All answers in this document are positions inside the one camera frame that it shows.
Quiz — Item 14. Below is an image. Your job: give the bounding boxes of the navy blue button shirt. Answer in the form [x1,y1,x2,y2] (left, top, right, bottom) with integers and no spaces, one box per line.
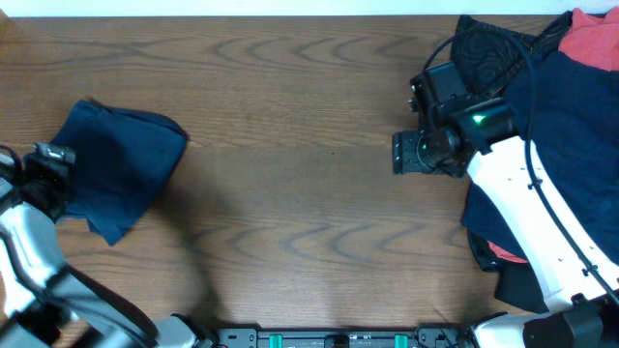
[503,51,618,262]

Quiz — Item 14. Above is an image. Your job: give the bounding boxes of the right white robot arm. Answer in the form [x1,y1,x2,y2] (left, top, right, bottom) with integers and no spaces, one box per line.
[393,99,618,347]

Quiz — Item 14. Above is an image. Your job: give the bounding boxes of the red garment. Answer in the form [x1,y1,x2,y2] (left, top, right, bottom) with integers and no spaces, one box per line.
[558,6,618,72]

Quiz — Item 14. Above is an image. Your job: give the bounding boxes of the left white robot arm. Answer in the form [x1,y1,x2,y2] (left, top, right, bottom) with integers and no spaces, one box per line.
[1,156,220,348]

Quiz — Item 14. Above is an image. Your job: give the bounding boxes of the black patterned garment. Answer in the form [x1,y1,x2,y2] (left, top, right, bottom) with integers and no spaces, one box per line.
[450,11,572,98]

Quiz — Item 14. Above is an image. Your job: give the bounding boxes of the dark blue shorts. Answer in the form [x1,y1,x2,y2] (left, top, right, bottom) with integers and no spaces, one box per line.
[51,100,189,246]

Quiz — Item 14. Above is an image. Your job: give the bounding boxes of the black mounting rail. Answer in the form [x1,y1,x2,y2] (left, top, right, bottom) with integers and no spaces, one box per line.
[211,324,476,348]

